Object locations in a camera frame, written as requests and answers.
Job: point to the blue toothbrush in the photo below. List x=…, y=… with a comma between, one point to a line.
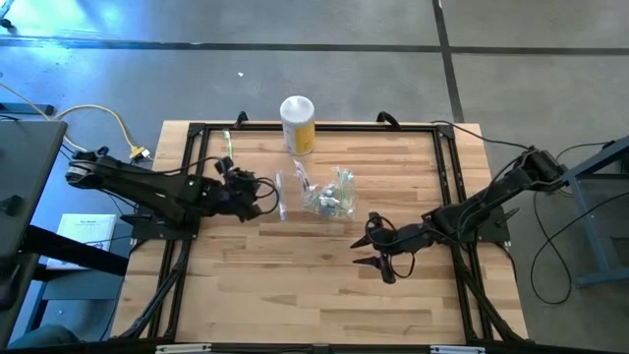
x=281, y=211

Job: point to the silver metal bracket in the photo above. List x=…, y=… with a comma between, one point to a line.
x=457, y=349
x=182, y=348

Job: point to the dark grey desk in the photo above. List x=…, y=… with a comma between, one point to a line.
x=24, y=162

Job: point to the black aluminium table frame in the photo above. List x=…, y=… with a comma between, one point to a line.
x=368, y=128

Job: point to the grey desk shelf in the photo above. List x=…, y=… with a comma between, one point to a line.
x=98, y=300

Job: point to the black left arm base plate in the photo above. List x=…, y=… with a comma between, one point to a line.
x=147, y=234

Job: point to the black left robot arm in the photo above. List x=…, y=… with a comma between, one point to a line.
x=147, y=187

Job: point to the white yellow wipes canister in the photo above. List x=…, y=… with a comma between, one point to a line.
x=297, y=123

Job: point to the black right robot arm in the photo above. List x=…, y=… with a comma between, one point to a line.
x=486, y=196

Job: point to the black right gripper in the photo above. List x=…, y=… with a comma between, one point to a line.
x=408, y=237

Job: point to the blue-grey metal table frame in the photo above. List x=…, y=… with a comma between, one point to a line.
x=589, y=228

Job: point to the person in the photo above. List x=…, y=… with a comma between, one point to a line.
x=41, y=336

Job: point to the black knob on desk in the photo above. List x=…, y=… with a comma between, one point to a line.
x=12, y=204

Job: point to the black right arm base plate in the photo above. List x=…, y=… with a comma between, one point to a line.
x=498, y=232

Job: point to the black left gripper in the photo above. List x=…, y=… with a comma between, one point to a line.
x=236, y=194

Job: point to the white booklet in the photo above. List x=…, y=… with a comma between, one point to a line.
x=83, y=231

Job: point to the black floor bar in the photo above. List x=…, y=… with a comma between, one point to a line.
x=27, y=108

